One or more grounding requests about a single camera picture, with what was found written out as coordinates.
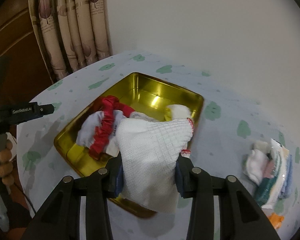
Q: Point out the brown wooden cabinet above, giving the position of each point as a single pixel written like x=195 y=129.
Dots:
x=26 y=74

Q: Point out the light blue towel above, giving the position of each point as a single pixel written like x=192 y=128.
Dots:
x=287 y=187

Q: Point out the person left hand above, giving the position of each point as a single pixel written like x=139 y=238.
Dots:
x=6 y=166

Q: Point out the red gold toffee tin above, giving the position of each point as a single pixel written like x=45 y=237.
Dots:
x=144 y=94

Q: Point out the blue green cloud tablecloth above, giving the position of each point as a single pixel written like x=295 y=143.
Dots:
x=228 y=126

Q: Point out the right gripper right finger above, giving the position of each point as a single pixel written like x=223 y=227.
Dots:
x=240 y=215

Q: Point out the orange squishy animal toy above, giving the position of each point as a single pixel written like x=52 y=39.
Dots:
x=276 y=220

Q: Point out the red grey satin cloth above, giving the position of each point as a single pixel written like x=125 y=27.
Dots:
x=99 y=129

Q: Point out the wet wipes packet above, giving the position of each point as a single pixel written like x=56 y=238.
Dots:
x=274 y=176

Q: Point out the white knitted cloth pouch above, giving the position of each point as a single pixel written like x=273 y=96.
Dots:
x=149 y=152

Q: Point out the beige patterned curtain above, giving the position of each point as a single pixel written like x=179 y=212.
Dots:
x=71 y=34

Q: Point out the white socks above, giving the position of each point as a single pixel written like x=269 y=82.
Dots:
x=257 y=164

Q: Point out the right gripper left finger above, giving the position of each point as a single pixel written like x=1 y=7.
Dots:
x=59 y=215

